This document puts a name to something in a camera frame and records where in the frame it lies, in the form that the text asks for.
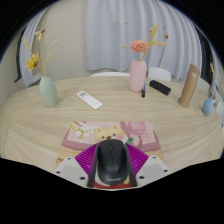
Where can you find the cartoon dog print mouse pad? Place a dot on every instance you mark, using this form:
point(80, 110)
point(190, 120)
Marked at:
point(83, 135)

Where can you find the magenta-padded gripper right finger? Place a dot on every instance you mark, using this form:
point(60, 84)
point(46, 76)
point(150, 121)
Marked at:
point(151, 168)

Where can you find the blue vase with dried flowers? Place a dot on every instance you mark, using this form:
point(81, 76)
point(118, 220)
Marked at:
point(207, 107)

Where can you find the black computer mouse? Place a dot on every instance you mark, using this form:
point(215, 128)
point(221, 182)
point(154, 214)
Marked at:
point(112, 161)

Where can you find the black and blue marker pen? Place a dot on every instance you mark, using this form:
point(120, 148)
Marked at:
point(143, 90)

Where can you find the copper drink bottle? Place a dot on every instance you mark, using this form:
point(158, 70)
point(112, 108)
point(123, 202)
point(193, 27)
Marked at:
point(189, 88)

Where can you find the green vase with yellow flowers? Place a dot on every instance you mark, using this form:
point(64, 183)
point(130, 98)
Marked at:
point(48, 91)

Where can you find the pink vase with dried flowers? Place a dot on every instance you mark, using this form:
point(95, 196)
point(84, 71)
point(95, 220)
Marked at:
point(138, 76)

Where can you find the black rectangular case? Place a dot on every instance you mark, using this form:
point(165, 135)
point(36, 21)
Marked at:
point(160, 87)

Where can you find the narrow white curtain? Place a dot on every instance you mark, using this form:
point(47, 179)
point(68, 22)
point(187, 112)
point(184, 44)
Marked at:
point(31, 43)

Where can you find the white remote control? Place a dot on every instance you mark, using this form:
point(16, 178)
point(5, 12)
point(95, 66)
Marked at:
point(90, 100)

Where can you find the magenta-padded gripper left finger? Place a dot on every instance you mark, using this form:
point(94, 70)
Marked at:
point(71, 168)

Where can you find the dark window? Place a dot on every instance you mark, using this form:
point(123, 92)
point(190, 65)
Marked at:
point(20, 60)
point(205, 53)

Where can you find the wide white curtain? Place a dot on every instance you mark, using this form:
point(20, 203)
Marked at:
point(133, 20)

